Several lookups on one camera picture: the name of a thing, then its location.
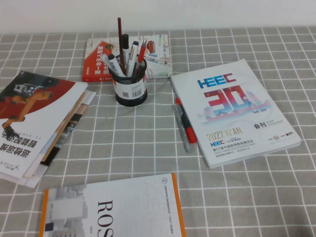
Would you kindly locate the grey pen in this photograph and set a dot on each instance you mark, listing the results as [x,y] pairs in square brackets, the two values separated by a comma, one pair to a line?
[188,147]

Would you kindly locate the black mesh pen holder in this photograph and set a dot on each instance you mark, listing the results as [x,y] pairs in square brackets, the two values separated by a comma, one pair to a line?
[130,98]

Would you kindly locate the red pen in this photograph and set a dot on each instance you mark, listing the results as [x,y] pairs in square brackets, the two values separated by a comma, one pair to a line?
[141,54]

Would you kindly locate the red and black marker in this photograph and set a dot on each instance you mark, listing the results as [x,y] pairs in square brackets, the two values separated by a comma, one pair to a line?
[191,135]

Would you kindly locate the white marker small black cap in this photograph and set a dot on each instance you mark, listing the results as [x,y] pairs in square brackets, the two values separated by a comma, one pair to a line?
[114,63]

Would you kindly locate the marker with whitish cap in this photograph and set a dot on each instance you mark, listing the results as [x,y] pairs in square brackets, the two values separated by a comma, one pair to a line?
[105,59]

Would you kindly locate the red book with map cover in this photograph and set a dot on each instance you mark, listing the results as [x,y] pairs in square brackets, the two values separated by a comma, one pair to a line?
[93,66]

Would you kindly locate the brochure with tan stripe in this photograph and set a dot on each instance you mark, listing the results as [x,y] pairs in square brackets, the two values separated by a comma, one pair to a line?
[74,116]

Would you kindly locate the dark red pencil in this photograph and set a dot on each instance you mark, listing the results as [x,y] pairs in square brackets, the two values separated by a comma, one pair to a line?
[119,37]

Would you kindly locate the white HEEC catalogue book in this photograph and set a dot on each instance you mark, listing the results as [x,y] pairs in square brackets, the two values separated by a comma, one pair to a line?
[247,138]

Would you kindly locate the white ROS book orange edge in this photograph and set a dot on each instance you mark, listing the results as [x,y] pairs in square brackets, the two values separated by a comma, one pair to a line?
[138,209]

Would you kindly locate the red white robot brochure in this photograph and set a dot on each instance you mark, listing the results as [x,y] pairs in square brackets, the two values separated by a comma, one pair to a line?
[37,111]

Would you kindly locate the white paper sheet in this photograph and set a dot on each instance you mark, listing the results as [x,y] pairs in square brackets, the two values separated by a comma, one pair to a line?
[29,182]

